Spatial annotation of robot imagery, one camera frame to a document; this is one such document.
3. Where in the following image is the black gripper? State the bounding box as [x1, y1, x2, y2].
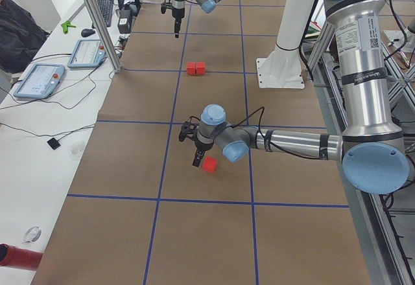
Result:
[172, 7, 184, 38]
[192, 136, 214, 167]

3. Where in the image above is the red block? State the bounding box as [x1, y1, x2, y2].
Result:
[186, 62, 196, 75]
[202, 156, 218, 174]
[195, 62, 206, 75]

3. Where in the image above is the black keyboard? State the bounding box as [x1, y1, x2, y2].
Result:
[97, 0, 113, 27]

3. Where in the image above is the black computer mouse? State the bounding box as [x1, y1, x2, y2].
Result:
[80, 28, 95, 38]

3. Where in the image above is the far teach pendant tablet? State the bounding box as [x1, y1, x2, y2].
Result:
[67, 39, 106, 69]

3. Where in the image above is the teach pendant tablet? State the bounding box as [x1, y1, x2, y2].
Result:
[13, 63, 66, 99]
[67, 39, 106, 69]

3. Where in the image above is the green clamp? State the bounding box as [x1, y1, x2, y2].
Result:
[61, 20, 77, 34]

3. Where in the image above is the near teach pendant tablet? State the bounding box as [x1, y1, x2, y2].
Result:
[13, 63, 66, 99]

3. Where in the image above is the red cylinder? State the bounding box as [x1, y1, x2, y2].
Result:
[1, 244, 43, 271]

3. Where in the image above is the aluminium frame post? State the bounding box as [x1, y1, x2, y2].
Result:
[84, 0, 121, 73]

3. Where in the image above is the white pedestal column base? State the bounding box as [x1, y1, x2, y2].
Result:
[256, 0, 317, 89]

